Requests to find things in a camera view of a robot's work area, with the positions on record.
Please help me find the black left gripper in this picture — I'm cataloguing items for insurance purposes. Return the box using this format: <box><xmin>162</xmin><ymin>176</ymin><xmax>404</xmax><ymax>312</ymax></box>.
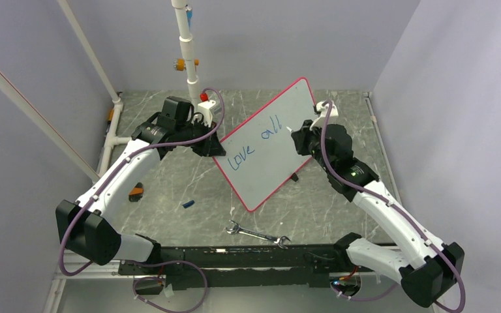
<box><xmin>176</xmin><ymin>117</ymin><xmax>224</xmax><ymax>157</ymax></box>

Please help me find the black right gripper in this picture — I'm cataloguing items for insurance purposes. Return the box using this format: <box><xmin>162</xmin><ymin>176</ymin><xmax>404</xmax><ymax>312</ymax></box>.
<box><xmin>292</xmin><ymin>119</ymin><xmax>335</xmax><ymax>173</ymax></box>

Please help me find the pink-framed whiteboard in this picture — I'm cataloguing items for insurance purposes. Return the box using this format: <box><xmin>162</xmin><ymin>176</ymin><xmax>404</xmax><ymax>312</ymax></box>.
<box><xmin>214</xmin><ymin>77</ymin><xmax>316</xmax><ymax>212</ymax></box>

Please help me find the blue marker cap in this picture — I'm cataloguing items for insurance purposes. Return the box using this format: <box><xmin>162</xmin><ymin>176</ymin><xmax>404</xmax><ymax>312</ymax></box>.
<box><xmin>182</xmin><ymin>200</ymin><xmax>195</xmax><ymax>209</ymax></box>

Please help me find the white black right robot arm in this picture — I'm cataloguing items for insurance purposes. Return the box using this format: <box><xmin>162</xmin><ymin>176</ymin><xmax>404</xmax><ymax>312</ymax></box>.
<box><xmin>290</xmin><ymin>120</ymin><xmax>465</xmax><ymax>308</ymax></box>

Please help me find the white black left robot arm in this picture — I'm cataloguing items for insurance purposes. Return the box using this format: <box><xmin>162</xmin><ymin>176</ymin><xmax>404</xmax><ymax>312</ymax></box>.
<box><xmin>55</xmin><ymin>93</ymin><xmax>226</xmax><ymax>274</ymax></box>

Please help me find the silver double open-end wrench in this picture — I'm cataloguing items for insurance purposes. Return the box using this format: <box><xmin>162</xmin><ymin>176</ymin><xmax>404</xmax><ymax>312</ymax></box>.
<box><xmin>224</xmin><ymin>220</ymin><xmax>291</xmax><ymax>249</ymax></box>

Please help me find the black orange small block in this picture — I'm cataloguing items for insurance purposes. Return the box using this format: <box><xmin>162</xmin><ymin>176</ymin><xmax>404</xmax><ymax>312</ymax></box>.
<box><xmin>129</xmin><ymin>182</ymin><xmax>144</xmax><ymax>202</ymax></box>

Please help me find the orange pipe valve fitting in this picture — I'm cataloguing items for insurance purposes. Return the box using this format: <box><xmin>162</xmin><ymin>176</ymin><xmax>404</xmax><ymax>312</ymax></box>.
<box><xmin>173</xmin><ymin>59</ymin><xmax>199</xmax><ymax>71</ymax></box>

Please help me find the diagonal white pipe red stripe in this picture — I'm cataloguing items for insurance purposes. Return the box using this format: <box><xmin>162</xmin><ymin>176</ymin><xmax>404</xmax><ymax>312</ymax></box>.
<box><xmin>0</xmin><ymin>71</ymin><xmax>99</xmax><ymax>181</ymax></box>

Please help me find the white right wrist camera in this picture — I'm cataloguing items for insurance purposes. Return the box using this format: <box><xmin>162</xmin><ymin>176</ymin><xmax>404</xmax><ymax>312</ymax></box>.
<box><xmin>311</xmin><ymin>100</ymin><xmax>339</xmax><ymax>128</ymax></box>

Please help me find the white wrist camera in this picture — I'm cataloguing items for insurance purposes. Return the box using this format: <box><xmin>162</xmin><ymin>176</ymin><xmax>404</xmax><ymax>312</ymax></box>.
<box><xmin>311</xmin><ymin>100</ymin><xmax>339</xmax><ymax>128</ymax></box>
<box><xmin>196</xmin><ymin>93</ymin><xmax>222</xmax><ymax>127</ymax></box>

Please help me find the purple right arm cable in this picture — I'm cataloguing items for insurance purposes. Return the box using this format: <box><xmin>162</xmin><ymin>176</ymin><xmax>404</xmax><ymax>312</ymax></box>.
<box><xmin>318</xmin><ymin>100</ymin><xmax>468</xmax><ymax>313</ymax></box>

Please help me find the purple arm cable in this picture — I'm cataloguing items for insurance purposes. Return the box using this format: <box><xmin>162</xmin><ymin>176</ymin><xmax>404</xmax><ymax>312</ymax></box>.
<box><xmin>58</xmin><ymin>87</ymin><xmax>226</xmax><ymax>277</ymax></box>
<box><xmin>318</xmin><ymin>100</ymin><xmax>468</xmax><ymax>313</ymax></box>

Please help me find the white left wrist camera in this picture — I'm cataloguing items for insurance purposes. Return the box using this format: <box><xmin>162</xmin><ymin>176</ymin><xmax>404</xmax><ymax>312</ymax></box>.
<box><xmin>196</xmin><ymin>93</ymin><xmax>222</xmax><ymax>127</ymax></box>

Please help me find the white PVC pipe frame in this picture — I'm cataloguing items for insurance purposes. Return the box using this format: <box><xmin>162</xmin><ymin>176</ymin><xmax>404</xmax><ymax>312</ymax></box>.
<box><xmin>57</xmin><ymin>0</ymin><xmax>202</xmax><ymax>177</ymax></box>

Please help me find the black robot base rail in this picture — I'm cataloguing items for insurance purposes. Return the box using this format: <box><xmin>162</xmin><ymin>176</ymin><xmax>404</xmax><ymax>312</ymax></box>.
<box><xmin>118</xmin><ymin>244</ymin><xmax>366</xmax><ymax>291</ymax></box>

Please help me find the aluminium extrusion frame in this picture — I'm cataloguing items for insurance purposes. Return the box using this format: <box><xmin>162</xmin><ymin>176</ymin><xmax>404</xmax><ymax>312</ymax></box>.
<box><xmin>43</xmin><ymin>250</ymin><xmax>121</xmax><ymax>313</ymax></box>

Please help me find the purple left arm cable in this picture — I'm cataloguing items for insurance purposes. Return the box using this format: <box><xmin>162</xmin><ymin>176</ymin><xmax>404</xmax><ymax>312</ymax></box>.
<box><xmin>58</xmin><ymin>87</ymin><xmax>226</xmax><ymax>277</ymax></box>

